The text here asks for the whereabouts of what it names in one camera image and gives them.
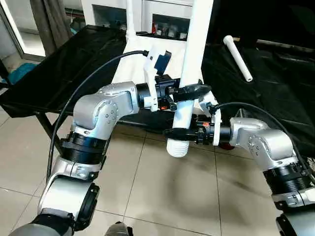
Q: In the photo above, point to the white plastic table leg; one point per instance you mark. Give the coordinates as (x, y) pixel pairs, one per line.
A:
(238, 59)
(131, 19)
(197, 49)

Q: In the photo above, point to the white plastic table top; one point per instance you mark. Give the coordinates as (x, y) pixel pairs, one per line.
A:
(130, 64)

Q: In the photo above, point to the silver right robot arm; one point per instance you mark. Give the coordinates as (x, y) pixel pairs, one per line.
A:
(266, 147)

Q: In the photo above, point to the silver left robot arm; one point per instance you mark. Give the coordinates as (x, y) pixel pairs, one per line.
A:
(98, 118)

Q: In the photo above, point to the white glass-door cabinet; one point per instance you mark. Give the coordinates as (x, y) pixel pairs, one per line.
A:
(162, 10)

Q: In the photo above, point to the black mat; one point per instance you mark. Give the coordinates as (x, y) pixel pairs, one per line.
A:
(59, 73)

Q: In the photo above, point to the dark round robot part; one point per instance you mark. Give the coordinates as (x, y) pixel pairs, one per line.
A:
(119, 230)

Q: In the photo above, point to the black stand leg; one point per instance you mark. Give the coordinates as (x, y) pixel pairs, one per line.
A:
(47, 132)

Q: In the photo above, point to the grey curtain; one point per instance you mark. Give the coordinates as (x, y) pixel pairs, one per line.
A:
(49, 24)

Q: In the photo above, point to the teal cloth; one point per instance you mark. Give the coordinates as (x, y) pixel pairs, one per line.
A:
(22, 73)

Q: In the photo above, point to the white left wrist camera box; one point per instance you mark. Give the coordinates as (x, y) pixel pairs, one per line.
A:
(156, 61)

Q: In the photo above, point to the black metal rail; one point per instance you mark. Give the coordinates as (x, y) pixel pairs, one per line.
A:
(275, 45)

